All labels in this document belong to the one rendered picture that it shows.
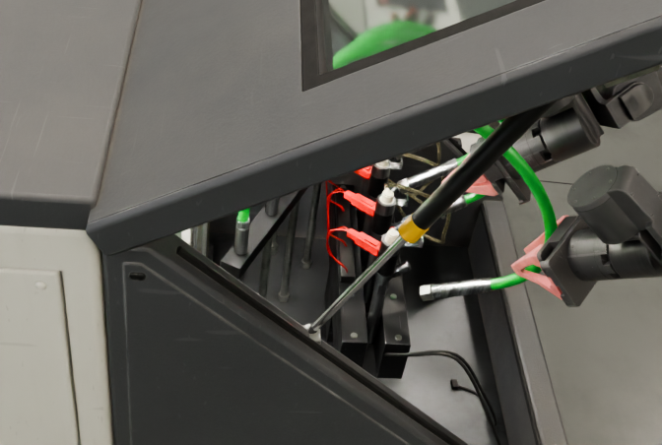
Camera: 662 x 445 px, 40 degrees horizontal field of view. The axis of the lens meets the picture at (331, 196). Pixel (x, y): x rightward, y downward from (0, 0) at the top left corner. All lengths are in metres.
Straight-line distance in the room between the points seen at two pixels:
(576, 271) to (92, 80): 0.54
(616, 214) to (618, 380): 1.83
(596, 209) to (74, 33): 0.53
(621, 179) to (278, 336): 0.36
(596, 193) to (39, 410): 0.57
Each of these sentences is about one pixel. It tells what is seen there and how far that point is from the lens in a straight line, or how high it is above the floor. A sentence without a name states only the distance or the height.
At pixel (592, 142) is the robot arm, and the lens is 1.10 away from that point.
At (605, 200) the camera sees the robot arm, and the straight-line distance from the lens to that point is 0.92.
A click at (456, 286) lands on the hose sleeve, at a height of 1.18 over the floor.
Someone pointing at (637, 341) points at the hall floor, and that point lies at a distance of 2.87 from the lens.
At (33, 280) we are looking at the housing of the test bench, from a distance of 0.80.
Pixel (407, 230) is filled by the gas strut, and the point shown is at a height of 1.46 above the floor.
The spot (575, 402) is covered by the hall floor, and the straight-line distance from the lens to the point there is 2.64.
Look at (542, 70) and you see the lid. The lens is 0.63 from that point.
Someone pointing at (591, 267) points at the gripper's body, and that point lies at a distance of 1.01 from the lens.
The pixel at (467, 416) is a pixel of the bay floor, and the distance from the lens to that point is 1.46.
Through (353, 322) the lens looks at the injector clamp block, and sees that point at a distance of 1.34.
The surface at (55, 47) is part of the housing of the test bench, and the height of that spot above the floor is 1.50.
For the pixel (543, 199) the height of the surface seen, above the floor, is 1.35.
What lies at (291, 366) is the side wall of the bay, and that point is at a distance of 0.86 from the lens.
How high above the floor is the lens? 1.99
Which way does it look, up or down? 41 degrees down
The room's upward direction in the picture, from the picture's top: 9 degrees clockwise
